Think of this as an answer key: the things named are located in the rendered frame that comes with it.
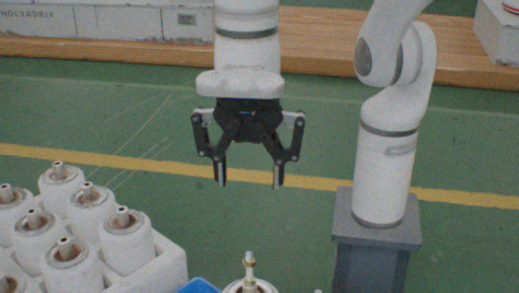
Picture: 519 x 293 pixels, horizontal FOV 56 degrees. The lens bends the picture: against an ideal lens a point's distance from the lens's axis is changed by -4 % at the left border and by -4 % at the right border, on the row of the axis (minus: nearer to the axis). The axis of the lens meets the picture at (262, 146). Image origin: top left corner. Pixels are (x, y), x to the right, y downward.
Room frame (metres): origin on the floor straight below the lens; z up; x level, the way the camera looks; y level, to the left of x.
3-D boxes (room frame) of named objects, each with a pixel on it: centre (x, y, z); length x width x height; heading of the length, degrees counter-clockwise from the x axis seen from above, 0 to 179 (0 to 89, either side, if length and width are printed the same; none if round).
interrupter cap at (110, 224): (0.74, 0.25, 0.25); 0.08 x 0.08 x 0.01
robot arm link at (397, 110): (0.70, -0.20, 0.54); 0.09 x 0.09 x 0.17; 17
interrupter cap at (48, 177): (0.89, 0.43, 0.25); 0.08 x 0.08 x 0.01
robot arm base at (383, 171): (0.70, -0.20, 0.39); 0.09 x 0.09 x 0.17; 79
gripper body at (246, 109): (0.55, 0.02, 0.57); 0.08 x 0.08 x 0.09
